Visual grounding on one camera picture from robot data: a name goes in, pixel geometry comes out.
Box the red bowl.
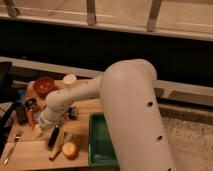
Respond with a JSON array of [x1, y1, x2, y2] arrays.
[[33, 77, 57, 98]]

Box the wooden chair leg right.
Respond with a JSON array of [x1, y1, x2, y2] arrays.
[[146, 0, 162, 32]]

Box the green plastic tray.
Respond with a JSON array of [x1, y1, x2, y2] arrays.
[[88, 112, 118, 167]]

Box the white round lid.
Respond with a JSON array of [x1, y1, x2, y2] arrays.
[[62, 74, 77, 85]]

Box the pale food toy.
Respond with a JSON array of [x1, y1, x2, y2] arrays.
[[33, 124, 43, 138]]

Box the wooden chair leg middle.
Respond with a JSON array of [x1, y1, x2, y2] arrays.
[[86, 0, 96, 25]]

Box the black handled knife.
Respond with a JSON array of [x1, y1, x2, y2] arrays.
[[48, 116, 65, 148]]

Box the silver fork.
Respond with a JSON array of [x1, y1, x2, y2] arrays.
[[3, 130, 23, 165]]

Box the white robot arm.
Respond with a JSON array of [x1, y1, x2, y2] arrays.
[[40, 59, 177, 171]]

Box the orange carrot toy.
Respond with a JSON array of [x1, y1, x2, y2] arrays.
[[28, 109, 35, 128]]

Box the apple slice toy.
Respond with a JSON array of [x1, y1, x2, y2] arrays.
[[62, 142, 78, 159]]

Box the black chair part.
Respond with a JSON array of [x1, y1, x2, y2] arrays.
[[0, 62, 20, 156]]

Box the wooden chair leg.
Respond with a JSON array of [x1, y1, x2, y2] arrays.
[[146, 0, 162, 32], [86, 0, 96, 25]]

